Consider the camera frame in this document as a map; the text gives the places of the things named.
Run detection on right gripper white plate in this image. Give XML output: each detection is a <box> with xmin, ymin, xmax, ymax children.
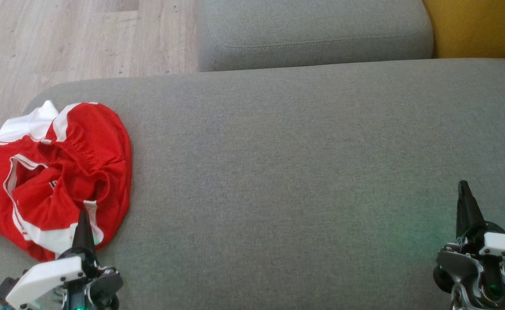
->
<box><xmin>432</xmin><ymin>180</ymin><xmax>505</xmax><ymax>310</ymax></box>

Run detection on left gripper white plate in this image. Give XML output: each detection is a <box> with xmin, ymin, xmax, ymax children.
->
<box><xmin>3</xmin><ymin>210</ymin><xmax>124</xmax><ymax>310</ymax></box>

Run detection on red shorts with white waistband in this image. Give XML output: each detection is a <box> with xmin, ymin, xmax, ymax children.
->
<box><xmin>42</xmin><ymin>102</ymin><xmax>133</xmax><ymax>253</ymax></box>

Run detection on grey sofa seat cushion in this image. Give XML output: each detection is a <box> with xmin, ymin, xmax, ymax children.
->
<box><xmin>0</xmin><ymin>58</ymin><xmax>505</xmax><ymax>310</ymax></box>

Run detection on yellow cushion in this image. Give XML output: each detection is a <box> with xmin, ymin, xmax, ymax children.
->
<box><xmin>422</xmin><ymin>0</ymin><xmax>505</xmax><ymax>61</ymax></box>

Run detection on grey sofa back cushion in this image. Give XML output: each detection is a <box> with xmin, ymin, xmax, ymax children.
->
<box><xmin>197</xmin><ymin>0</ymin><xmax>434</xmax><ymax>72</ymax></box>

